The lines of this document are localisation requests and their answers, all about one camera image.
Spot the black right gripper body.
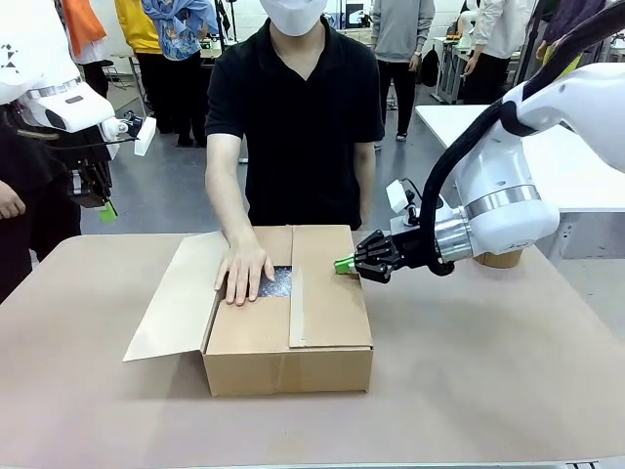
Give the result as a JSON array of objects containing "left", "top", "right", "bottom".
[{"left": 388, "top": 229, "right": 439, "bottom": 271}]

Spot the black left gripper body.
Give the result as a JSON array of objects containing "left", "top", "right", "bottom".
[{"left": 67, "top": 144, "right": 113, "bottom": 172}]

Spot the brown cardboard box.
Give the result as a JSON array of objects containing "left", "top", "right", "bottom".
[{"left": 121, "top": 223, "right": 376, "bottom": 398}]

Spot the person's right forearm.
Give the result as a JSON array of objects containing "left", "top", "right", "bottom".
[{"left": 203, "top": 131, "right": 256, "bottom": 248}]

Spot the person's left forearm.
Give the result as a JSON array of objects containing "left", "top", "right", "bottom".
[{"left": 353, "top": 141, "right": 376, "bottom": 231}]

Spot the bystander hand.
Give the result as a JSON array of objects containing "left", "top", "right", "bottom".
[{"left": 0, "top": 180, "right": 27, "bottom": 220}]

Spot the person's right hand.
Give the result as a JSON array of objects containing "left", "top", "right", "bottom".
[{"left": 214, "top": 235, "right": 276, "bottom": 308}]

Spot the bystander in dark clothes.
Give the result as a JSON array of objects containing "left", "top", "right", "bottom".
[{"left": 0, "top": 110, "right": 83, "bottom": 305}]

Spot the brown packing tape roll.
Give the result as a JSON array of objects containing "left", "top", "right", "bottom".
[{"left": 474, "top": 247, "right": 524, "bottom": 271}]

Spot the bubble-wrapped clock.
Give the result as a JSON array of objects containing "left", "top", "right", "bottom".
[{"left": 257, "top": 263, "right": 295, "bottom": 299}]

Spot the person in orange top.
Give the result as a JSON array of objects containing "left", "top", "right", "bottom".
[{"left": 62, "top": 0, "right": 112, "bottom": 100}]

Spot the person in yellow shirt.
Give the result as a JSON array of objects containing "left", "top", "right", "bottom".
[{"left": 114, "top": 0, "right": 163, "bottom": 134}]

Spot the person in black shirt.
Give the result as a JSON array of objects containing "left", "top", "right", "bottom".
[{"left": 203, "top": 0, "right": 386, "bottom": 232}]

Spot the person in blue patterned shirt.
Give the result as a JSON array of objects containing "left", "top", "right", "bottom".
[{"left": 141, "top": 0, "right": 221, "bottom": 149}]

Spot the black hanging bag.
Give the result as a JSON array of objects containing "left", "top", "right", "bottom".
[{"left": 420, "top": 42, "right": 439, "bottom": 89}]

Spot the person in grey hoodie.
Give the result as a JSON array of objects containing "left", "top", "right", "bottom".
[{"left": 369, "top": 0, "right": 437, "bottom": 144}]

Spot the person in cream jacket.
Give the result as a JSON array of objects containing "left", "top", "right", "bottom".
[{"left": 462, "top": 0, "right": 529, "bottom": 107}]

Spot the white face mask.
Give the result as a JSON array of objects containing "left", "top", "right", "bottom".
[{"left": 258, "top": 0, "right": 327, "bottom": 37}]

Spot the person in neon yellow pants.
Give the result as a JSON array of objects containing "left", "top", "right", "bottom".
[{"left": 535, "top": 0, "right": 604, "bottom": 75}]

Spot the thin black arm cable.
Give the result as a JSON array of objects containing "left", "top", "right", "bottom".
[{"left": 9, "top": 125, "right": 144, "bottom": 153}]

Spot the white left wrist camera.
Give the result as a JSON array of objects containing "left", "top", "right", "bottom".
[{"left": 100, "top": 110, "right": 158, "bottom": 158}]

